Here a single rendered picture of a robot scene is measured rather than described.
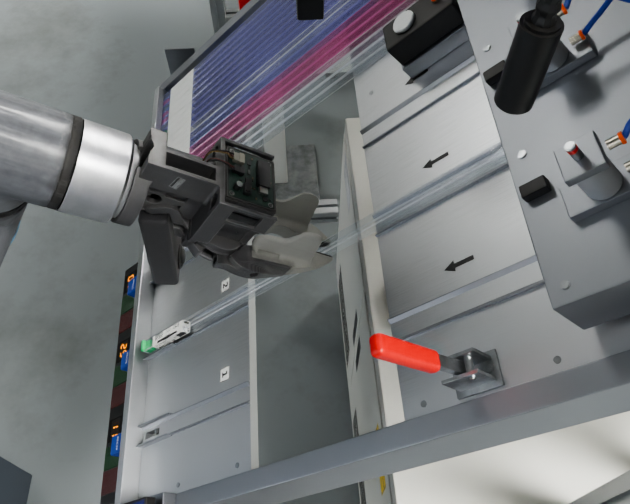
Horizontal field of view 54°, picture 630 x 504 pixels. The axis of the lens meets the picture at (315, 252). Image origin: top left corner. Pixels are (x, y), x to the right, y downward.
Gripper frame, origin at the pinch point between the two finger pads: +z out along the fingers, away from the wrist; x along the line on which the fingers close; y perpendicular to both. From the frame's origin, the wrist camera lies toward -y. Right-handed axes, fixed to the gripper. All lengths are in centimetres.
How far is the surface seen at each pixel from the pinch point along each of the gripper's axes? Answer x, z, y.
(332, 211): 49, 40, -47
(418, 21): 15.4, 1.0, 18.4
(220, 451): -15.9, -2.7, -15.5
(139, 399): -6.5, -7.0, -29.3
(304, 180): 84, 52, -76
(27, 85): 132, -23, -126
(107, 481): -14.2, -7.4, -38.0
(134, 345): 0.2, -8.3, -29.1
